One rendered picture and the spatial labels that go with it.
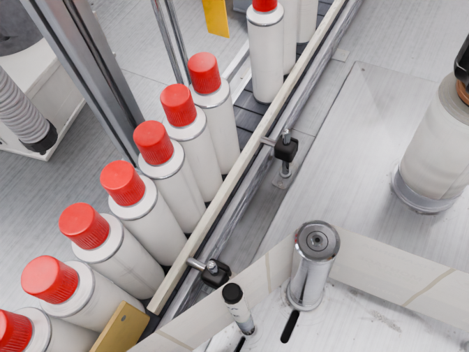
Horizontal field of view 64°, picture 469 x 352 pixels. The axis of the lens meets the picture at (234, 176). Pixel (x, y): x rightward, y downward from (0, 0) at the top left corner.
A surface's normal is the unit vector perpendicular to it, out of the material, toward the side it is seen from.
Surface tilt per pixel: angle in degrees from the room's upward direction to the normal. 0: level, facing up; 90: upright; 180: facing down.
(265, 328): 0
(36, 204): 0
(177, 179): 90
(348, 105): 0
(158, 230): 90
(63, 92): 90
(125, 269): 90
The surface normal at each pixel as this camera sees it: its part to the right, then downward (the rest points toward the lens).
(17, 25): 0.65, 0.32
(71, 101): 0.95, 0.22
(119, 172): -0.14, -0.48
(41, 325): 0.51, -0.67
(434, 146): -0.86, 0.49
